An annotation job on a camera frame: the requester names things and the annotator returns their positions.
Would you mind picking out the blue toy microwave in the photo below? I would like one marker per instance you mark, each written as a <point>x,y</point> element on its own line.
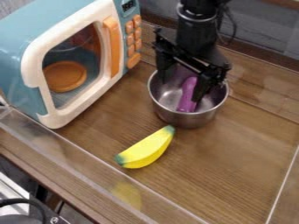
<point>94,32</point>

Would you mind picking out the purple toy eggplant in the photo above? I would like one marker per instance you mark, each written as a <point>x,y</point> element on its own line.
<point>187,104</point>

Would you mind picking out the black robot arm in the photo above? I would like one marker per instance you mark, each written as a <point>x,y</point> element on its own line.
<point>191,44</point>

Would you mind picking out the orange microwave turntable plate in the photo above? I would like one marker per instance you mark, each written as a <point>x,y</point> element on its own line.
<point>64,75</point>

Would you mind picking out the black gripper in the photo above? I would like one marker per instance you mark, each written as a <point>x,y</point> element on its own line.
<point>189,45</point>

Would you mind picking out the yellow toy banana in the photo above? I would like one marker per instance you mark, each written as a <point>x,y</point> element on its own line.
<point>146,150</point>

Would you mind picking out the clear acrylic barrier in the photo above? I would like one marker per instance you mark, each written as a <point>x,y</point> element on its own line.
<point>94,187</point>

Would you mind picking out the silver metal pot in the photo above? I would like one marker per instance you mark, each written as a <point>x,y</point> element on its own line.
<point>166,93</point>

